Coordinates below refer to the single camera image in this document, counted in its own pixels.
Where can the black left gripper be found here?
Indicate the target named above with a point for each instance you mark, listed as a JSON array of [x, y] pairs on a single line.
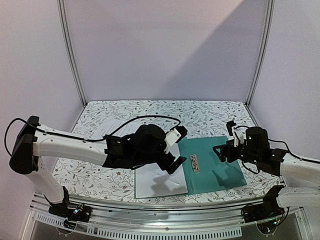
[[176, 164]]

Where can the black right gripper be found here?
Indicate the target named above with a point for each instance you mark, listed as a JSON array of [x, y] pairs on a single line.
[[231, 150]]

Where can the teal plastic folder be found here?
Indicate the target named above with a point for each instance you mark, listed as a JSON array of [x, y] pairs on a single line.
[[214, 175]]

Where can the white printed paper sheet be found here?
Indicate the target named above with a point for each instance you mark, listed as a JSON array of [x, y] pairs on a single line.
[[152, 182]]

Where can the white paper stack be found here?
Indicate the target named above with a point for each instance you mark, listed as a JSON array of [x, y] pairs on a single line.
[[109, 126]]

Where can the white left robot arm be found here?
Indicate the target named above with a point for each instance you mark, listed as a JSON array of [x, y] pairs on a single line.
[[36, 140]]

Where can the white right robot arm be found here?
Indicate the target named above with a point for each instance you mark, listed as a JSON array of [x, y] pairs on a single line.
[[303, 169]]

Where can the floral patterned table mat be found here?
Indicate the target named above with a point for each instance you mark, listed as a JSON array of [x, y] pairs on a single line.
[[201, 118]]

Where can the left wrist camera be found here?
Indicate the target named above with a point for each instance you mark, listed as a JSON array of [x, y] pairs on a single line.
[[174, 136]]

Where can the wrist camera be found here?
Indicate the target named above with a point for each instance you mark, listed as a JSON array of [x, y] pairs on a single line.
[[174, 136], [235, 132]]

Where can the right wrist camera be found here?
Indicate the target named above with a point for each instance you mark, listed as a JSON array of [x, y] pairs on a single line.
[[235, 132]]

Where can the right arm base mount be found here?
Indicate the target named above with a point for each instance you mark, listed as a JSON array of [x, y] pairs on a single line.
[[268, 215]]

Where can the aluminium front rail frame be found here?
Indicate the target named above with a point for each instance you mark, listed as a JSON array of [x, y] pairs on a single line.
[[116, 220]]

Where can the aluminium corner post right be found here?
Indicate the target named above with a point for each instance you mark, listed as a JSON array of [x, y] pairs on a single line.
[[262, 51]]

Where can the aluminium corner post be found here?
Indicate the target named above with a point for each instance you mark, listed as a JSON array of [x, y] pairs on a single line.
[[61, 5], [262, 51]]

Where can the aluminium corner post left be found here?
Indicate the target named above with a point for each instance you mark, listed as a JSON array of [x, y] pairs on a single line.
[[61, 5]]

